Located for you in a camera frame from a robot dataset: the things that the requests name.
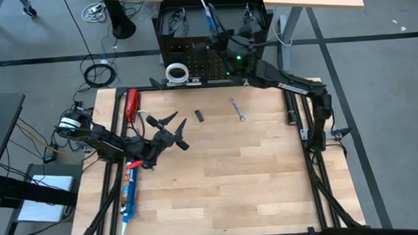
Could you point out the silver combination wrench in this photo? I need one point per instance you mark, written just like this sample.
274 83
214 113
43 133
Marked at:
237 109
246 83

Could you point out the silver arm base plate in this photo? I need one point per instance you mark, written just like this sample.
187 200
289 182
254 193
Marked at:
303 133

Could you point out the black chair caster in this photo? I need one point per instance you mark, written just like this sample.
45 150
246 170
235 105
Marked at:
29 11

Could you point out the black pegboard bin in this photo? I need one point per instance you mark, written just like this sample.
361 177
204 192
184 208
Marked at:
177 57

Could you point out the grey desk leg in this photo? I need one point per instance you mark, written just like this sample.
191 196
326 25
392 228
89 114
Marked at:
290 41

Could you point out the black pegboard tool cart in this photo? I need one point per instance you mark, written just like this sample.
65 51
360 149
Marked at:
195 13

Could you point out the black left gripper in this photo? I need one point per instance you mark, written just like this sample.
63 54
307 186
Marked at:
161 141

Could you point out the black power adapter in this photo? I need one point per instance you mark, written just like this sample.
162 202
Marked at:
50 155

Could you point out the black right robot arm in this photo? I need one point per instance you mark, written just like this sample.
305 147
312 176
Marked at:
298 88

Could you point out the white tape roll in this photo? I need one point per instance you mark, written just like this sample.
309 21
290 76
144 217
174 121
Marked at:
167 74

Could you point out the white box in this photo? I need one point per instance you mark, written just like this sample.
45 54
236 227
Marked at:
45 207

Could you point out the black eyeglasses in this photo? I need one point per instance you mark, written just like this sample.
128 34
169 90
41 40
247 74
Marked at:
258 18

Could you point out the red plastic tool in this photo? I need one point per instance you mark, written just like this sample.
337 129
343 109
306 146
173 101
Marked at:
132 102

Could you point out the blue caulking gun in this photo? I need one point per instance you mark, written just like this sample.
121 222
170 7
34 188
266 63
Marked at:
129 193

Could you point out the black aluminium table frame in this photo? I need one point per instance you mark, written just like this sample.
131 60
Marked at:
208 85

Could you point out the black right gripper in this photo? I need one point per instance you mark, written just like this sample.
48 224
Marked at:
238 50

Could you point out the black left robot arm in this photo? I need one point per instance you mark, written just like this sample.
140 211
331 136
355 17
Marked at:
105 142

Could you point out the black desk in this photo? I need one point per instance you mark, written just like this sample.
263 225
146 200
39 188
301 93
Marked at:
1 121

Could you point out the small black block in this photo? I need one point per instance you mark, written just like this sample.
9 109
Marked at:
199 115

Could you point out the silver black spirit level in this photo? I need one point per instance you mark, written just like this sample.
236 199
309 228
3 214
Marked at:
194 81

